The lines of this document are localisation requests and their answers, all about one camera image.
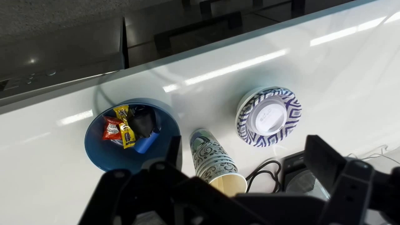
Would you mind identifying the dark grey kitchen cabinet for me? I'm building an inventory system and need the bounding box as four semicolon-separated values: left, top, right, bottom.
0;0;376;104

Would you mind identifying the blue block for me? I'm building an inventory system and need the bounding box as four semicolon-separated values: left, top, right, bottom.
134;131;162;155

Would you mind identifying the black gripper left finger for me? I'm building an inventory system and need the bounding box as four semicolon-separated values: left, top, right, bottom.
79;135;260;225

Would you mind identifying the white plastic lid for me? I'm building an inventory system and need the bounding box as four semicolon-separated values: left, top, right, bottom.
250;96;289;135

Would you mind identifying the yellow candy wrapper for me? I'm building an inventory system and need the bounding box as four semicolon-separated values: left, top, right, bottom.
112;104;137;150

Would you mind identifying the red candy wrapper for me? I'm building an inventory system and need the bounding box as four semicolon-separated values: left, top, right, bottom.
101;116;124;142

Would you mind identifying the blue white patterned paper bowl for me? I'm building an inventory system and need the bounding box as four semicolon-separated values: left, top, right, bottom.
235;86;302;149

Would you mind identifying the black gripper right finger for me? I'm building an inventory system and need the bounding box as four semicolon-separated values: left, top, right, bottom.
304;134;400;225

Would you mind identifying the patterned paper cup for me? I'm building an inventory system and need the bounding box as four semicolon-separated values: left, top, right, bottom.
207;171;250;197
189;127;240;182

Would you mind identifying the thin white cable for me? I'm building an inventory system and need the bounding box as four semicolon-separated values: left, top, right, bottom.
349;144;400;166

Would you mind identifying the black candy wrapper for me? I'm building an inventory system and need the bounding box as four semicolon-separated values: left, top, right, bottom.
126;105;162;139

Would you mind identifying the black power cable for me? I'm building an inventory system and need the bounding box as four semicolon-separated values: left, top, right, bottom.
245;157;285;194

